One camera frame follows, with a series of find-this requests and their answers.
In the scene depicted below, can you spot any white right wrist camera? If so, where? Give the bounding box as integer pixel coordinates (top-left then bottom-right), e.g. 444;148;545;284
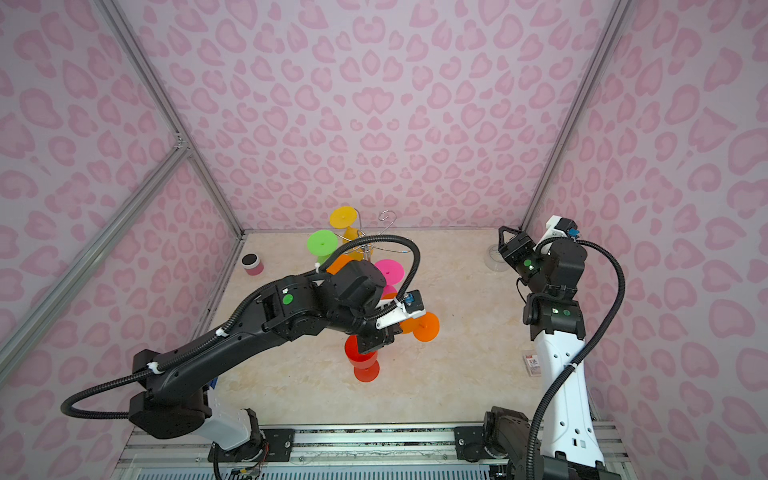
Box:
541;215;580;240

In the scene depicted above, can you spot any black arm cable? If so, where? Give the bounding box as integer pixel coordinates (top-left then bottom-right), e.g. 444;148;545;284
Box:
60;234;422;421
524;236;627;480

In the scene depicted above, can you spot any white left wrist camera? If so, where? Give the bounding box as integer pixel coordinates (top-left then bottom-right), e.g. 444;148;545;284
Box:
376;290;427;330

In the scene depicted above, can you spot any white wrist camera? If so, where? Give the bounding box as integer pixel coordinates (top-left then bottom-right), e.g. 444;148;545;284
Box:
541;215;580;240
376;290;427;330

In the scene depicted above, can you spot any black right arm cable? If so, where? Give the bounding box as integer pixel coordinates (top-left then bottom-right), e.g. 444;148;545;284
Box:
524;236;627;480

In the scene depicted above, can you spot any chrome wine glass rack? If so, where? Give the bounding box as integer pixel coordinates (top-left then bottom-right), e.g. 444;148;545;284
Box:
332;208;411;261

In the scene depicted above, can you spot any green plastic wine glass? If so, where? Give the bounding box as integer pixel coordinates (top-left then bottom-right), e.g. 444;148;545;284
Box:
307;230;339;264

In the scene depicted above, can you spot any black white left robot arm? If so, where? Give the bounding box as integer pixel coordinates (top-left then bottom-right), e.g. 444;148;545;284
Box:
128;260;425;459

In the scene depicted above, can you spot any small pink black jar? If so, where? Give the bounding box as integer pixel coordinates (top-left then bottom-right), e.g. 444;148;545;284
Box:
240;253;264;276

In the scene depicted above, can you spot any orange wine glass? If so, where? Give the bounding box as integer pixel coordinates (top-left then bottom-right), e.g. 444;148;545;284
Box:
400;312;440;343
327;254;353;275

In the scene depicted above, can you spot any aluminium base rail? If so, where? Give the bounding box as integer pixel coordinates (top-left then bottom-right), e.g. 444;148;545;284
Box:
113;419;637;480

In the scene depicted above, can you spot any pink plastic wine glass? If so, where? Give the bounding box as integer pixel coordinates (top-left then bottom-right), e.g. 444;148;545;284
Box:
375;259;405;300

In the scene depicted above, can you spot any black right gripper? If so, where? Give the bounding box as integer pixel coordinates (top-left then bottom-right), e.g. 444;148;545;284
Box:
498;225;552;296

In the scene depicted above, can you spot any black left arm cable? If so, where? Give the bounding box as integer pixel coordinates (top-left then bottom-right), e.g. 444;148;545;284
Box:
60;234;422;421

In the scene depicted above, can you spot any red plastic wine glass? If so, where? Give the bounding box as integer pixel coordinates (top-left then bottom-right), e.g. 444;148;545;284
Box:
344;336;380;383

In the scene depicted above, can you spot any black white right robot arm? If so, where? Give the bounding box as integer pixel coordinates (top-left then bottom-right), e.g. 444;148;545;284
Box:
454;216;626;479

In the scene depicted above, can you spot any orange wine glass front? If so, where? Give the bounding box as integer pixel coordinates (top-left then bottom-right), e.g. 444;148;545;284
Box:
327;254;353;275

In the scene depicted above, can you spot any yellow plastic wine glass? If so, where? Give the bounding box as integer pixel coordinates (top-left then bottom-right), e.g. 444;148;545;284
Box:
329;206;360;244

